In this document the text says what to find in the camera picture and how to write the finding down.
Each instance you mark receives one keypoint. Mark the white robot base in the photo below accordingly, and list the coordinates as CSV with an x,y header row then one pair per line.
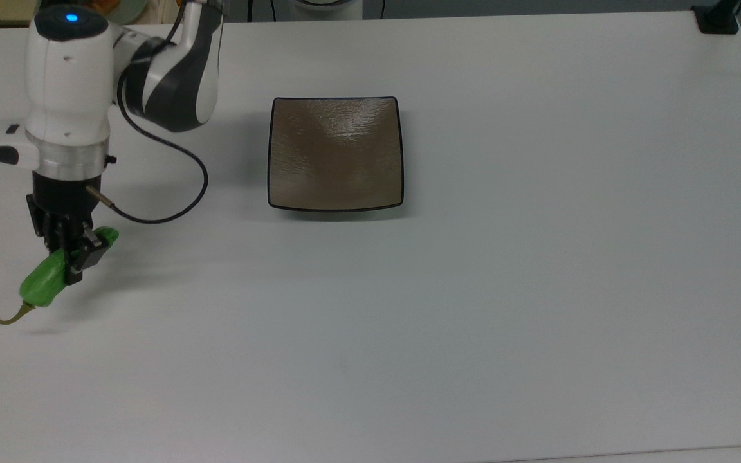
x,y
325,6

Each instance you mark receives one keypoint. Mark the square brown ceramic plate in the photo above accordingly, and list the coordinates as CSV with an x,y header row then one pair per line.
x,y
336,154

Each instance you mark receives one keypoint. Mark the green chili pepper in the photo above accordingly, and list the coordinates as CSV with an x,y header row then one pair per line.
x,y
42,283

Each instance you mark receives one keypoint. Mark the black table clamp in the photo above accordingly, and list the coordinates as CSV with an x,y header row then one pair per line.
x,y
716,18

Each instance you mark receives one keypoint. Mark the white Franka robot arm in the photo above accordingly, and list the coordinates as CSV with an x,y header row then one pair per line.
x,y
68,77

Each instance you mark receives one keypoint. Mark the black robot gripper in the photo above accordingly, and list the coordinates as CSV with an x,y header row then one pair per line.
x,y
65,193

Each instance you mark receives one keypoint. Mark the pale bowl with orange food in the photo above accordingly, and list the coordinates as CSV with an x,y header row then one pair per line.
x,y
127,9

